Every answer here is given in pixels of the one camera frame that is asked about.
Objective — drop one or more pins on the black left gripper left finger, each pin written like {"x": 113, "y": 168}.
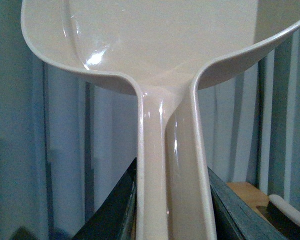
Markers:
{"x": 115, "y": 217}

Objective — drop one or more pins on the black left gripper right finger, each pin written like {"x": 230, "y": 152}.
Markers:
{"x": 234, "y": 219}

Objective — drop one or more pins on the beige hand brush black bristles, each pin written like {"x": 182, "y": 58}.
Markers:
{"x": 281, "y": 215}

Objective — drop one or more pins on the beige plastic dustpan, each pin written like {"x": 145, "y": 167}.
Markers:
{"x": 162, "y": 51}

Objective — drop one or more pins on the wooden nightstand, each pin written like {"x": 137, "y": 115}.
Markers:
{"x": 252, "y": 196}

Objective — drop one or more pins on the grey curtain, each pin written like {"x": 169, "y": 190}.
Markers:
{"x": 64, "y": 142}

